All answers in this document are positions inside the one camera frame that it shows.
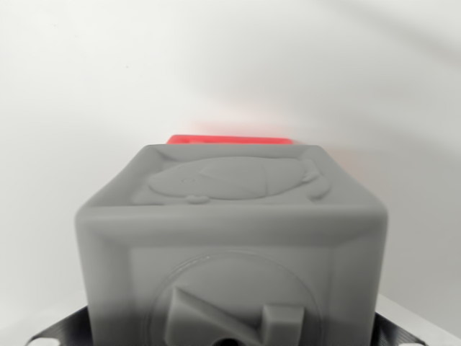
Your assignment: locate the black-tipped silver gripper right finger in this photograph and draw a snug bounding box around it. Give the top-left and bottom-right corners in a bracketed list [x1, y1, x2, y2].
[374, 297, 461, 346]

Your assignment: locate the black-tipped silver gripper left finger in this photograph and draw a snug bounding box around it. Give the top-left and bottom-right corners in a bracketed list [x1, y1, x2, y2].
[24, 304, 91, 346]

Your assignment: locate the grey embossed toy cube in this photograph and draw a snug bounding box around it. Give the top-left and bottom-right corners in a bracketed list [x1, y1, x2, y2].
[73, 143, 389, 346]

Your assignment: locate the red toy cube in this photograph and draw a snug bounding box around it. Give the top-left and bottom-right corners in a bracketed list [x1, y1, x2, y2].
[167, 134, 293, 146]

